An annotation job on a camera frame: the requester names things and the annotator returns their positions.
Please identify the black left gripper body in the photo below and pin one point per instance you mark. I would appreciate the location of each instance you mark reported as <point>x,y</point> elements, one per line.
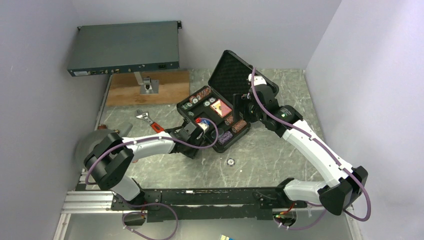
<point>190,152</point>

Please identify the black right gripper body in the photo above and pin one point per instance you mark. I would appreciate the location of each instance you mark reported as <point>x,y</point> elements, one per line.
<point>251,113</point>

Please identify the red playing card deck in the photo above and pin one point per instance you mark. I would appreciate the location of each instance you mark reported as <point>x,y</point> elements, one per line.
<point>221,108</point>

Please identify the orange chip stack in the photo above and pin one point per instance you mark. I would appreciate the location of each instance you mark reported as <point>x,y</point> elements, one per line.
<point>237,127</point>

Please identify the black poker case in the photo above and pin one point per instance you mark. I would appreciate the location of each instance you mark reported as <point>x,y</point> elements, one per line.
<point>229,77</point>

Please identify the purple chip stack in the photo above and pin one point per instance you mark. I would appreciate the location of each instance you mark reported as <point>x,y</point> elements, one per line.
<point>225,137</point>

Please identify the blue poker chip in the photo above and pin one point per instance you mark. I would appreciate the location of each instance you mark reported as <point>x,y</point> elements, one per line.
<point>230,162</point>

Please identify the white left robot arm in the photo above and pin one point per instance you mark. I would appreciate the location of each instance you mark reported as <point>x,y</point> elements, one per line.
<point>107,156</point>

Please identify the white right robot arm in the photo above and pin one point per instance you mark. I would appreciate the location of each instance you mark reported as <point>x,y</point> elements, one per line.
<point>342,183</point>

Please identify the mixed red chip stack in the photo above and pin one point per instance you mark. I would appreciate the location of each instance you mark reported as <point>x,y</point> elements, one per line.
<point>194,99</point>

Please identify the wooden board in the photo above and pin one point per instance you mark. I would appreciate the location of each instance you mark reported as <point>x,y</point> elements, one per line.
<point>174,86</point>

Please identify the grey cylinder part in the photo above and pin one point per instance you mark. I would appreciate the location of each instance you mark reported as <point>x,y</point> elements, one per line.
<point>125,129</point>

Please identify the grey filament spool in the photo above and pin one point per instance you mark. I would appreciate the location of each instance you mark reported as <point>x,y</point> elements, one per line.
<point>87,144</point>

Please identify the grey rack server unit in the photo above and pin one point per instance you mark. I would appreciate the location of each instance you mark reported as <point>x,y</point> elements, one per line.
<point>125,48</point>

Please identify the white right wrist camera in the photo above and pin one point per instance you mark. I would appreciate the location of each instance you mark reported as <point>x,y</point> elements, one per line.
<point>256,80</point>

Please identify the red handled adjustable wrench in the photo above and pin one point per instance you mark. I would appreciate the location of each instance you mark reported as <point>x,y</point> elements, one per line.
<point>144,115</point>

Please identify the metal stand bracket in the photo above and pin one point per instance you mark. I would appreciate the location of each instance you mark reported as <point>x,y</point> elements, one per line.
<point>148,86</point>

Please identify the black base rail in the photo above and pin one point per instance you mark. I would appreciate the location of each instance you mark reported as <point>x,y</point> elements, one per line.
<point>162,204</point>

